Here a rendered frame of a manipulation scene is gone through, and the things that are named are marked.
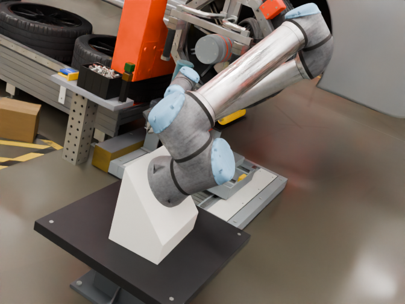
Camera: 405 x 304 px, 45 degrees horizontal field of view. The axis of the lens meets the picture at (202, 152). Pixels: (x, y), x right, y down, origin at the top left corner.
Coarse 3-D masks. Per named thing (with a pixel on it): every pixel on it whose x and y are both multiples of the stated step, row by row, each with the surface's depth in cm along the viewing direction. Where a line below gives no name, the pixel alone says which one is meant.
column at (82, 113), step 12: (72, 96) 258; (72, 108) 260; (84, 108) 256; (96, 108) 264; (72, 120) 262; (84, 120) 259; (72, 132) 265; (84, 132) 264; (72, 144) 267; (84, 144) 269; (72, 156) 269; (84, 156) 274
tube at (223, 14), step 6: (228, 0) 230; (180, 6) 223; (186, 6) 222; (228, 6) 231; (192, 12) 221; (198, 12) 220; (204, 12) 221; (222, 12) 232; (210, 18) 224; (216, 18) 227; (222, 18) 232
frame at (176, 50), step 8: (200, 0) 238; (208, 0) 236; (232, 0) 230; (240, 0) 228; (248, 0) 226; (256, 0) 224; (256, 8) 225; (256, 16) 226; (264, 16) 225; (264, 24) 226; (176, 32) 248; (184, 32) 251; (264, 32) 227; (176, 40) 249; (184, 40) 254; (176, 48) 250; (176, 56) 253; (184, 56) 255; (176, 64) 253
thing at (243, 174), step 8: (240, 168) 284; (248, 168) 291; (240, 176) 273; (248, 176) 282; (224, 184) 266; (232, 184) 264; (240, 184) 274; (216, 192) 264; (224, 192) 262; (232, 192) 266
